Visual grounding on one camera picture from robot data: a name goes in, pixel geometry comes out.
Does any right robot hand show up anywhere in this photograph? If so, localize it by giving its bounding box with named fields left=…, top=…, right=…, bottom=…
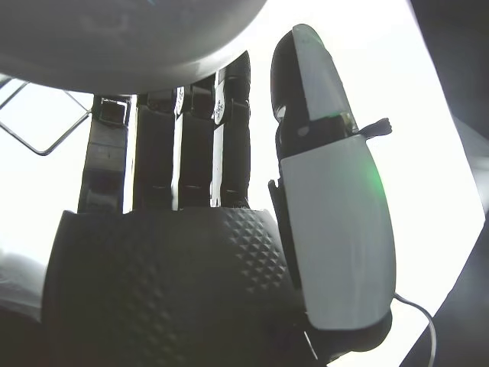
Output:
left=41, top=23, right=399, bottom=367

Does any silver wire rack shelf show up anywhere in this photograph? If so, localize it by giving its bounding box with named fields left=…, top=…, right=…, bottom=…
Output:
left=0, top=78, right=93, bottom=157

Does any thin white wire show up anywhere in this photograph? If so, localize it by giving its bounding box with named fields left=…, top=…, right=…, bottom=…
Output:
left=393, top=292, right=439, bottom=367

